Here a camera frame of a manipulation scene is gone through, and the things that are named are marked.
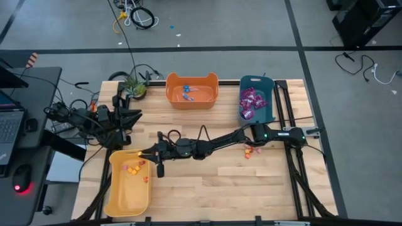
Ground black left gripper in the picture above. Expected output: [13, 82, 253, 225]
[108, 84, 143, 136]

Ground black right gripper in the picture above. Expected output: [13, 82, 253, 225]
[140, 131, 177, 178]

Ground orange plastic bin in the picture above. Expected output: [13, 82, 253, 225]
[165, 72, 220, 110]

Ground teal plastic bin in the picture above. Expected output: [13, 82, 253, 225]
[238, 74, 277, 125]

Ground potted succulent plant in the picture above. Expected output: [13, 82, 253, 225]
[124, 75, 148, 100]

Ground yellow plastic bin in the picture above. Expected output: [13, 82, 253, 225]
[103, 149, 152, 218]

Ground grey power strip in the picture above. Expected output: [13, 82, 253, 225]
[52, 122, 75, 134]

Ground white board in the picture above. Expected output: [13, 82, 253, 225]
[46, 143, 88, 183]

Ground black power adapter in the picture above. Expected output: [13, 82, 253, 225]
[24, 117, 39, 132]

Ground orange black striped object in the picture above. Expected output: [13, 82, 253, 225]
[25, 52, 39, 69]

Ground black laptop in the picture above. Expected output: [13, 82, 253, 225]
[0, 89, 26, 166]

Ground black computer mouse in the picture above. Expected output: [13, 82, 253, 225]
[12, 163, 33, 193]

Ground black desk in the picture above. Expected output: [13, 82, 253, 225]
[0, 66, 63, 226]

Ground black equipment cabinet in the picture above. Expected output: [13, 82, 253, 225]
[325, 0, 402, 48]

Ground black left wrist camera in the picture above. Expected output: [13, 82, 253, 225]
[97, 105, 111, 122]

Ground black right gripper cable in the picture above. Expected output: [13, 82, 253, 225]
[166, 129, 182, 142]

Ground black cables with plugs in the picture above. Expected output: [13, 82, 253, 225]
[129, 63, 165, 81]

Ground long black cable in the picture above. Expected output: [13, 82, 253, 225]
[106, 0, 139, 81]

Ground coiled black cable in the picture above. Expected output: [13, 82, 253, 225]
[129, 6, 156, 31]

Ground yellow cable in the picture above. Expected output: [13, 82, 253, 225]
[112, 10, 128, 35]

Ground black cable with plug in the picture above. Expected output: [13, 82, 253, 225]
[334, 51, 377, 83]

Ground white cable with plug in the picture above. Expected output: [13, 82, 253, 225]
[370, 62, 400, 85]

